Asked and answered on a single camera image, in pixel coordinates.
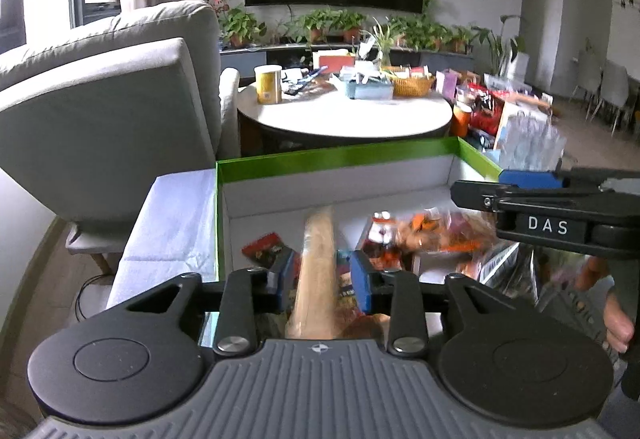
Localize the red snack packet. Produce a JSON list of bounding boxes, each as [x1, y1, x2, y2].
[[242, 232, 293, 269]]

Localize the long beige snack stick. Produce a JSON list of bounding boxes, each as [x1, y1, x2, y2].
[[284, 205, 392, 341]]

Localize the clear bag orange nuts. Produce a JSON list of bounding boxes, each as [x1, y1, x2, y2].
[[358, 207, 497, 270]]

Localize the person right hand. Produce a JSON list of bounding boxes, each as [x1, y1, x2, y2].
[[575, 257, 634, 353]]

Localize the glass mug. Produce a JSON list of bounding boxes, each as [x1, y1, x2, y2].
[[498, 115, 566, 171]]

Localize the patterned teal tablecloth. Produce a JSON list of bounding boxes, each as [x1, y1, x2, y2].
[[106, 169, 217, 308]]

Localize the green cardboard box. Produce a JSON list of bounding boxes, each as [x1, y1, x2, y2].
[[214, 136, 500, 279]]

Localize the orange jar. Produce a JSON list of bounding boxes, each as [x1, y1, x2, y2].
[[449, 102, 473, 138]]

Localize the white round coffee table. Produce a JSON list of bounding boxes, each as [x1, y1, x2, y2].
[[236, 86, 452, 140]]

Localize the wicker basket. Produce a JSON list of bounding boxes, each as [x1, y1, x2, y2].
[[390, 75, 435, 98]]

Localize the yellow canister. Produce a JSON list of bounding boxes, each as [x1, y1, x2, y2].
[[254, 64, 282, 105]]

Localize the blue plastic tray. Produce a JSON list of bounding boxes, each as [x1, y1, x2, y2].
[[344, 75, 394, 101]]

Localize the grey armchair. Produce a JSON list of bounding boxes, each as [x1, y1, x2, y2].
[[1, 0, 241, 255]]

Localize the spider plant pot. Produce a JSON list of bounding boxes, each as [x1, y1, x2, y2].
[[363, 18, 400, 68]]

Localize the black floor cable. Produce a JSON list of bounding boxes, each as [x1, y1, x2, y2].
[[72, 273, 114, 322]]

